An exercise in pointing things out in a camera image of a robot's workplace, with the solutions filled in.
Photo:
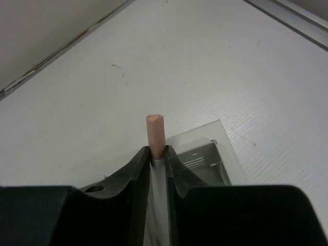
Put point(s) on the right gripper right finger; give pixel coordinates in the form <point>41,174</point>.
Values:
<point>179,181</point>

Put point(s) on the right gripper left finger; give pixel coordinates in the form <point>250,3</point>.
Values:
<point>118,216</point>

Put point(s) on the pink cap white pen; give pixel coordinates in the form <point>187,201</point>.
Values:
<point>158,222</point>

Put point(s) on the white slotted desk organizer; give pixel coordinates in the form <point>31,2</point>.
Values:
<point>208,152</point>

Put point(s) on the aluminium rail right side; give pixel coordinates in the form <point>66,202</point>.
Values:
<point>307,18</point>

